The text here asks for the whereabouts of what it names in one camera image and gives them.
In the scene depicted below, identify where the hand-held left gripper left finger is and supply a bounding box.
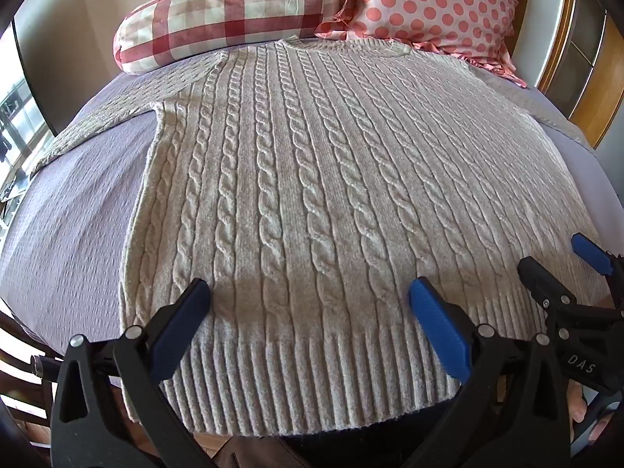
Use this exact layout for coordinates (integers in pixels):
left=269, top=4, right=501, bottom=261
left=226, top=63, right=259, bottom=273
left=50, top=278, right=216, bottom=468

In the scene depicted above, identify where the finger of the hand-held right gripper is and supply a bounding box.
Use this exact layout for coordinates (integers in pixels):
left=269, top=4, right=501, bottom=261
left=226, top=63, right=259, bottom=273
left=517, top=255, right=578, bottom=323
left=570, top=233, right=624, bottom=304

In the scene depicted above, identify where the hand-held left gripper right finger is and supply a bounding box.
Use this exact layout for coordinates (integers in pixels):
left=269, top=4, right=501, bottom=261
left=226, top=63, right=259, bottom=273
left=404, top=276, right=572, bottom=468

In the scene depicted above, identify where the cream cable knit sweater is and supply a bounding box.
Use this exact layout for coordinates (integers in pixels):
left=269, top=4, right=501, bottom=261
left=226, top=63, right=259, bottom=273
left=29, top=36, right=616, bottom=438

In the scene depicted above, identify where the person's right hand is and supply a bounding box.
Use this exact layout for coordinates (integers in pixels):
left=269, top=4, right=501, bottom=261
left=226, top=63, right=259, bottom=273
left=568, top=383, right=618, bottom=455

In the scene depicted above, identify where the lavender bed sheet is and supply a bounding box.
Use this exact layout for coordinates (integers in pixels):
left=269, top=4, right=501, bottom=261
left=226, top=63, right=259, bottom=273
left=0, top=73, right=624, bottom=352

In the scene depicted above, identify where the wooden headboard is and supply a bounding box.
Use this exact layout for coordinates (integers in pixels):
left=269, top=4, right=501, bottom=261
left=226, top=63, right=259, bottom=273
left=536, top=0, right=624, bottom=149

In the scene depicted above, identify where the window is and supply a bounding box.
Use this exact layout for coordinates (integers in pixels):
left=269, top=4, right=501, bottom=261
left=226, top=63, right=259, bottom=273
left=0, top=29, right=54, bottom=220

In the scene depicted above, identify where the pink polka dot pillow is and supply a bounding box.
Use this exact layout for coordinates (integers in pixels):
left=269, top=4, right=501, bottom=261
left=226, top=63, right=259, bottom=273
left=314, top=0, right=532, bottom=89

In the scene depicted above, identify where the red checked pillow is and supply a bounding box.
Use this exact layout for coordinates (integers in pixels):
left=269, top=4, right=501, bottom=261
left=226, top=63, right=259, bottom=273
left=113, top=0, right=342, bottom=77

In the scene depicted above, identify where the dark wooden bed frame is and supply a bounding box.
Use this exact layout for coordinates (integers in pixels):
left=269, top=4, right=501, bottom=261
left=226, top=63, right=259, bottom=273
left=0, top=297, right=66, bottom=449

